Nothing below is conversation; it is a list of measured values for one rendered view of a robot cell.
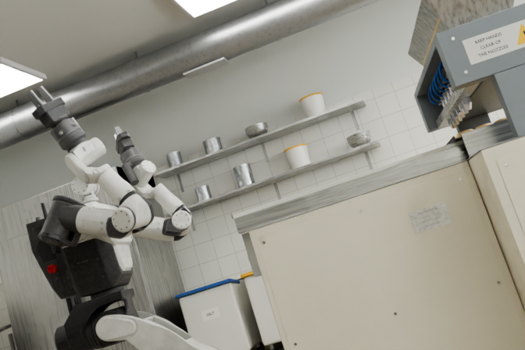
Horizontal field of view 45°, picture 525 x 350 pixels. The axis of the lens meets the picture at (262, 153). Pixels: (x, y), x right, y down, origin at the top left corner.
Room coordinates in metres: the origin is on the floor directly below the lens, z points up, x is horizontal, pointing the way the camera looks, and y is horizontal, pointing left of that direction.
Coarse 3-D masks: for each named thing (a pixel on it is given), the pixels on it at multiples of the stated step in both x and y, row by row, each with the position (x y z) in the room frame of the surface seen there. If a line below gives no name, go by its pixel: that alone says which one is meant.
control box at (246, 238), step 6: (246, 234) 1.99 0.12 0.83; (246, 240) 1.99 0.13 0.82; (246, 246) 1.99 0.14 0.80; (252, 246) 1.99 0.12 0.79; (252, 252) 1.99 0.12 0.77; (252, 258) 1.99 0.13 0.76; (252, 264) 1.99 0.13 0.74; (258, 264) 1.99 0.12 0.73; (252, 270) 1.99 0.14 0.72; (258, 270) 1.99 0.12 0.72
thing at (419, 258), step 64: (384, 192) 1.90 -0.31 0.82; (448, 192) 1.88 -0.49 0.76; (256, 256) 1.94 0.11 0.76; (320, 256) 1.92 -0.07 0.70; (384, 256) 1.90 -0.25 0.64; (448, 256) 1.89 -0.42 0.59; (320, 320) 1.93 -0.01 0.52; (384, 320) 1.91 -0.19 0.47; (448, 320) 1.89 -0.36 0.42; (512, 320) 1.88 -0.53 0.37
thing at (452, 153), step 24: (456, 144) 1.88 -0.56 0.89; (384, 168) 1.91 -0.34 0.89; (408, 168) 1.90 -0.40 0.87; (432, 168) 1.89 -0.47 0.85; (312, 192) 1.93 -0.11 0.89; (336, 192) 1.92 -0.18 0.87; (360, 192) 1.92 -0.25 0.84; (240, 216) 1.95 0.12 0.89; (264, 216) 1.95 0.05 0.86; (288, 216) 1.94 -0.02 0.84
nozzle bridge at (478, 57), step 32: (448, 32) 1.68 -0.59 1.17; (480, 32) 1.67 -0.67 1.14; (512, 32) 1.66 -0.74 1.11; (448, 64) 1.68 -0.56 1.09; (480, 64) 1.67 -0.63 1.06; (512, 64) 1.67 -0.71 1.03; (416, 96) 2.34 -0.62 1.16; (480, 96) 1.95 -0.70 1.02; (512, 96) 1.67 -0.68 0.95; (512, 128) 1.69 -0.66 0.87
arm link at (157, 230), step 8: (176, 216) 2.48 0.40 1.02; (184, 216) 2.48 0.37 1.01; (152, 224) 2.48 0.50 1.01; (160, 224) 2.48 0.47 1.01; (168, 224) 2.47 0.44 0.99; (176, 224) 2.47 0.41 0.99; (184, 224) 2.48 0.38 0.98; (144, 232) 2.47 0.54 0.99; (152, 232) 2.48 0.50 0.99; (160, 232) 2.48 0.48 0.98; (168, 232) 2.47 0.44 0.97; (176, 232) 2.47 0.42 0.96; (160, 240) 2.52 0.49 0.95; (168, 240) 2.51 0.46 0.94; (176, 240) 2.57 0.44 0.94
